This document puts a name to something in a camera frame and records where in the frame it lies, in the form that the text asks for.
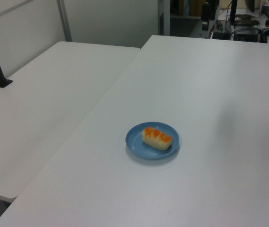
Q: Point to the bread with orange topping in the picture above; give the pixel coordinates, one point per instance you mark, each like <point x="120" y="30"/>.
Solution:
<point x="155" y="141"/>

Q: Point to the blue round plate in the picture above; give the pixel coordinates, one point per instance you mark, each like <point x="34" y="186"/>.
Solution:
<point x="134" y="142"/>

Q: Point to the white side table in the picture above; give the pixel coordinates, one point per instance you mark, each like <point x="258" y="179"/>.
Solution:
<point x="42" y="106"/>

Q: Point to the dark shelf cabinet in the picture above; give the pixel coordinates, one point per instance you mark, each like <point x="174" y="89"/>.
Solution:
<point x="186" y="26"/>

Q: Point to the black box on desk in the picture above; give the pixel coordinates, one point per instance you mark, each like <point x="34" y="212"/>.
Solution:
<point x="220" y="35"/>

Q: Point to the black electronic device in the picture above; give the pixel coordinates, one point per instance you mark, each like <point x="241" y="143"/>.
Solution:
<point x="246" y="36"/>

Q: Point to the black monitor stand pole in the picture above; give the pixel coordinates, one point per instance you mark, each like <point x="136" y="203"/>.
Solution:
<point x="233" y="11"/>

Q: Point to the brown flat object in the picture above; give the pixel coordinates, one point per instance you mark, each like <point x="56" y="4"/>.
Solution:
<point x="246" y="21"/>

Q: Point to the grey metal partition post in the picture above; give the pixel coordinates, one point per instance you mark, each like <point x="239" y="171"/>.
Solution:
<point x="65" y="23"/>

